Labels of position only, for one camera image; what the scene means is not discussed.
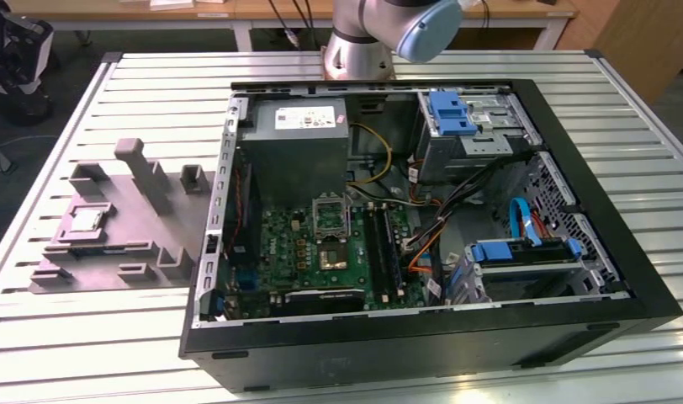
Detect green motherboard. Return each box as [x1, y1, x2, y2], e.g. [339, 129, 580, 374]
[215, 197, 432, 321]

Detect silver drive cage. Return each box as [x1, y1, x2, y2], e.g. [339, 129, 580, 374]
[415, 88, 544, 183]

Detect green RAM stick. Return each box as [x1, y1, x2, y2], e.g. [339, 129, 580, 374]
[66, 246, 128, 257]

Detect black graphics card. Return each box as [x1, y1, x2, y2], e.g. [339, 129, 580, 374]
[268, 287, 369, 317]

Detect red wire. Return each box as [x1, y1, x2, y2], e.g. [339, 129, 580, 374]
[222, 167, 248, 258]
[407, 184, 432, 207]

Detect black RAM slot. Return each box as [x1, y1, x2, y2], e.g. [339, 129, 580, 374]
[361, 200, 392, 303]

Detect grey parts rack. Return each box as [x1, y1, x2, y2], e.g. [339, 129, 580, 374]
[26, 137, 218, 295]

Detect grey power supply unit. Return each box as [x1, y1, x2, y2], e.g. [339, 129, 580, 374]
[239, 98, 352, 204]

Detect silver CPU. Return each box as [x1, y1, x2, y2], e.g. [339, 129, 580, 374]
[71, 209, 106, 232]

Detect yellow wire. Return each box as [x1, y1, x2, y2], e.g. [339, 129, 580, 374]
[345, 121, 395, 185]

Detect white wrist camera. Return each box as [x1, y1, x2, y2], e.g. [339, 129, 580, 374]
[14, 19, 55, 94]

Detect black cable bundle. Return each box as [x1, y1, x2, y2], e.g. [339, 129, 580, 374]
[405, 153, 537, 249]

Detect black PC case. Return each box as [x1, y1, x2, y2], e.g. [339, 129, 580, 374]
[176, 77, 683, 395]

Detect wooden cabinet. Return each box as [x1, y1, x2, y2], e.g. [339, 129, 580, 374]
[557, 0, 683, 106]

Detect hard disk in blue carrier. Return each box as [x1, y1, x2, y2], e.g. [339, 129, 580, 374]
[468, 237, 585, 267]

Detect blue wire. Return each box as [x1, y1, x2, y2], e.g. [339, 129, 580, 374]
[508, 196, 544, 248]

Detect white box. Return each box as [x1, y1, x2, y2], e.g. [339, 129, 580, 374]
[148, 0, 198, 12]

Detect CPU socket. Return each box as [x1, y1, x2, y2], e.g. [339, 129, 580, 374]
[316, 240, 352, 273]

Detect orange wire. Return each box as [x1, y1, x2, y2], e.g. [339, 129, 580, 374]
[407, 247, 436, 277]

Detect blue plastic drive latch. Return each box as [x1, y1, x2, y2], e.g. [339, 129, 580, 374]
[428, 90, 479, 138]

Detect wooden desk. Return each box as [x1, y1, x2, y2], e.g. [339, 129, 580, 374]
[4, 0, 580, 52]

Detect socket locking lever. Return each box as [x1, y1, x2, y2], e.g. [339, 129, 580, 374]
[344, 193, 357, 245]

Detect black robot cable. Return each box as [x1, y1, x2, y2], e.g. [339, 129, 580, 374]
[267, 0, 297, 48]
[301, 0, 324, 50]

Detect silver disk bay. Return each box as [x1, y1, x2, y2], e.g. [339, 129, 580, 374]
[464, 260, 621, 304]

